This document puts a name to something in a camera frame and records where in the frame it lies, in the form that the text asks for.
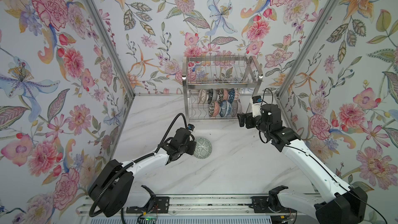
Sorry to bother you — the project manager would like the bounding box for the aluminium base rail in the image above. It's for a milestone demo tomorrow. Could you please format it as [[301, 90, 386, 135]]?
[[75, 193, 342, 217]]

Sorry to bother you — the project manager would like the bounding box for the aluminium corner post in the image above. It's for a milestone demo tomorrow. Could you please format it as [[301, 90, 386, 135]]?
[[83, 0, 135, 99], [277, 0, 339, 99]]

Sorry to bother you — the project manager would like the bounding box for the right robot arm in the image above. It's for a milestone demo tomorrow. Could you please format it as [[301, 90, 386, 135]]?
[[237, 102, 368, 224]]

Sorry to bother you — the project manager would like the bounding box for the blue triangle pattern bowl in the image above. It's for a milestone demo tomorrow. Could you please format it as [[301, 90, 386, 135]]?
[[228, 88, 236, 104]]

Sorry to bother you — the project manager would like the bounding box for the light blue floral bowl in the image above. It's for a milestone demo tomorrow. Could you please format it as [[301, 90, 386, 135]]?
[[219, 100, 232, 118]]

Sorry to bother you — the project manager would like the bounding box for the dark navy petal bowl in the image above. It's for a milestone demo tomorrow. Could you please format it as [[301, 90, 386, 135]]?
[[207, 89, 214, 104]]

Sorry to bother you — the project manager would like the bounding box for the white lattice bowl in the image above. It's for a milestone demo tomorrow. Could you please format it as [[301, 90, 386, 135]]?
[[198, 89, 208, 104]]

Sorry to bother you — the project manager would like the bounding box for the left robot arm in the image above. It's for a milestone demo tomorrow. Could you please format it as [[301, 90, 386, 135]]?
[[89, 128, 197, 217]]

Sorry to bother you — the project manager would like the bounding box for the right aluminium corner post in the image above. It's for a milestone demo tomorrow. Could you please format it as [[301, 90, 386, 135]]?
[[277, 0, 339, 99]]

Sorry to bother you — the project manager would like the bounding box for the pale green pattern bowl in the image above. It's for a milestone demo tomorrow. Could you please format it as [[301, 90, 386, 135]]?
[[193, 138, 212, 159]]

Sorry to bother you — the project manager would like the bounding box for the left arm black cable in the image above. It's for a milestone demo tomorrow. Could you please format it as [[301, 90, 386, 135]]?
[[88, 112, 189, 224]]

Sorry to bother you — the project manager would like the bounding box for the steel two-tier dish rack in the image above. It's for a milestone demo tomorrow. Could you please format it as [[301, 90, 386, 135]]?
[[182, 55, 264, 121]]

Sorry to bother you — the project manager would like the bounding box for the purple striped bowl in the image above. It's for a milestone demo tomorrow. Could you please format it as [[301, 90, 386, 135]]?
[[230, 100, 243, 117]]

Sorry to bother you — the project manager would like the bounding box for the left aluminium corner post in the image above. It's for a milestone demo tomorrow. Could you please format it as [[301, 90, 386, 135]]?
[[83, 0, 135, 99]]

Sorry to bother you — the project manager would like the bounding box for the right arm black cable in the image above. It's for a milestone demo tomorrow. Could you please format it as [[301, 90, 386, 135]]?
[[258, 88, 388, 224]]

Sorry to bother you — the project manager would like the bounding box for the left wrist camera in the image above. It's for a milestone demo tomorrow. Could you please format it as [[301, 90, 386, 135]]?
[[187, 124, 195, 132]]

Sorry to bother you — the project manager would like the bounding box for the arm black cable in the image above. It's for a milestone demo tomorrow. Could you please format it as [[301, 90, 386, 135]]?
[[88, 112, 189, 224], [258, 88, 388, 224]]

